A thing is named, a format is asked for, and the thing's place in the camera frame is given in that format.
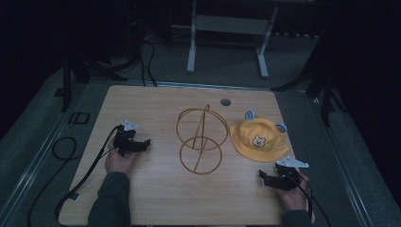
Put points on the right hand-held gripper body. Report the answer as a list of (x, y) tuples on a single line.
[(288, 175)]

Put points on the grey round table grommet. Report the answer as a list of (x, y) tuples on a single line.
[(225, 102)]

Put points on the black metal stand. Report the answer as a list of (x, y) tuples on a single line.
[(326, 94), (67, 72)]

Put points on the person's right hand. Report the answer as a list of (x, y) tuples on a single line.
[(294, 198)]

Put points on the yellow bucket hat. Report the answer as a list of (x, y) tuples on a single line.
[(258, 140)]

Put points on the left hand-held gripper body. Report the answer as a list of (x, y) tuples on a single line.
[(125, 138)]

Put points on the person's left hand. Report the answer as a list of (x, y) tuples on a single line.
[(119, 163)]

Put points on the white metal desk frame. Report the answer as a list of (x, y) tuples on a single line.
[(227, 24)]

